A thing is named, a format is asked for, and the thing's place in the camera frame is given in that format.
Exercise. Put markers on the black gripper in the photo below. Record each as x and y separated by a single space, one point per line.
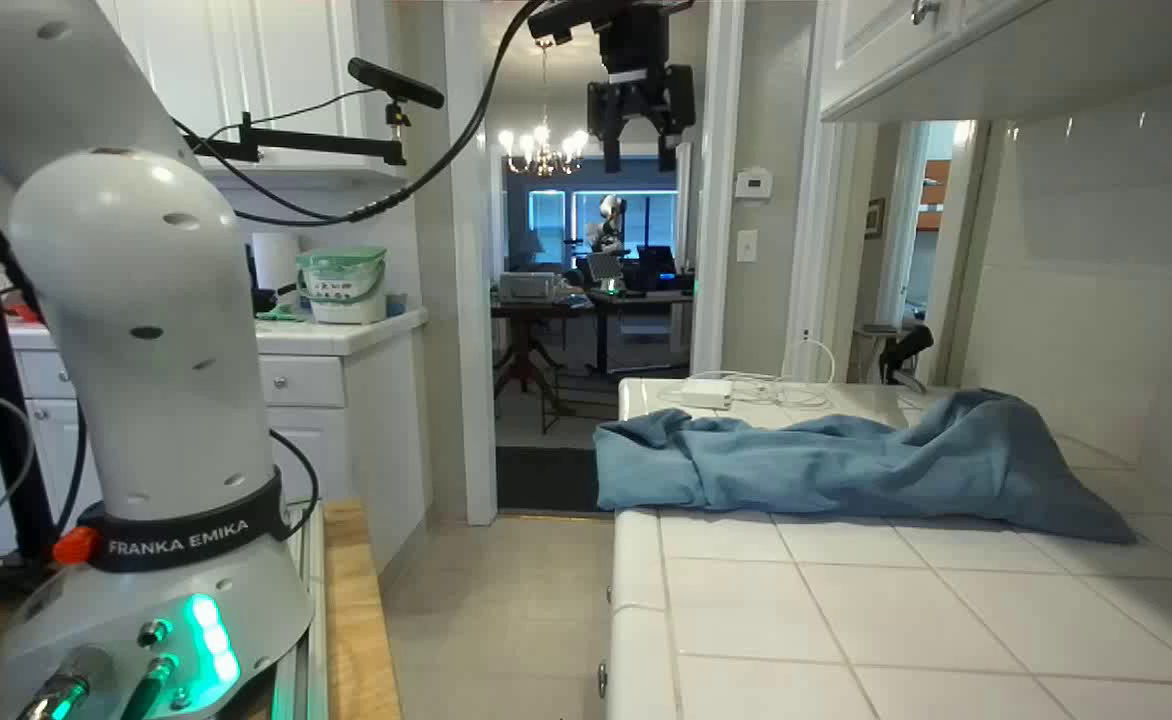
637 72

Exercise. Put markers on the blue cloth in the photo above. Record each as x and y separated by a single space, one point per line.
867 464

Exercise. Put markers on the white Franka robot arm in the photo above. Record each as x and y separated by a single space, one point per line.
131 306

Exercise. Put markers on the crystal chandelier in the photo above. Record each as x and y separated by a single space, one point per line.
541 144

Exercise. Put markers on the dark dining table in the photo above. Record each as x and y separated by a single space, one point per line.
584 324

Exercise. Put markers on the silver cabinet knob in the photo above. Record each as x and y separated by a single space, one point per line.
926 11

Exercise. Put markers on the green white plastic bucket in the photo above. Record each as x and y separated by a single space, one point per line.
347 284

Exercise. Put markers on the white base cabinet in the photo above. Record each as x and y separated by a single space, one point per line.
347 424

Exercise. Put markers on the wooden board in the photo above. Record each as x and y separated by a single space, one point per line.
360 623

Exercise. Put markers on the white wall thermostat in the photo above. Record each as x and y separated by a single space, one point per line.
753 183

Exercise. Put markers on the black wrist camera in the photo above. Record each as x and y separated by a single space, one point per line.
568 17

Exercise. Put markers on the white light switch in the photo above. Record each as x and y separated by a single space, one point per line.
744 245

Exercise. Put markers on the black bar camera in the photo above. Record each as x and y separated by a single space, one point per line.
394 80

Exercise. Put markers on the white upper wall cabinet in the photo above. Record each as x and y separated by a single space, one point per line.
930 44

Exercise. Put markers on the black clamp mount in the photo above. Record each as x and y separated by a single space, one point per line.
906 351

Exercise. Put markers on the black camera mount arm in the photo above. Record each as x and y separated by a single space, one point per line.
307 143

